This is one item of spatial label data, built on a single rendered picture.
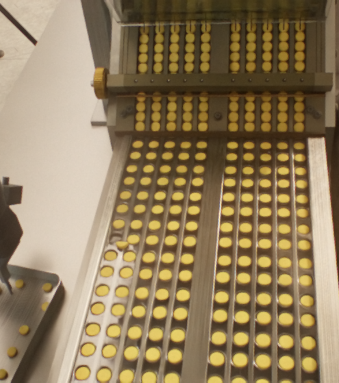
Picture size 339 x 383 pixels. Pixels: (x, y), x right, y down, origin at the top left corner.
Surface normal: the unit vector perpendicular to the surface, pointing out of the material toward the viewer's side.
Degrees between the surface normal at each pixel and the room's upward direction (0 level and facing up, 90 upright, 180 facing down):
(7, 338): 0
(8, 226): 70
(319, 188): 0
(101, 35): 90
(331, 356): 0
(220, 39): 38
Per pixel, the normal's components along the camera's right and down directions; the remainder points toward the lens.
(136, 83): -0.15, -0.11
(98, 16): -0.12, 0.72
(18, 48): -0.10, -0.70
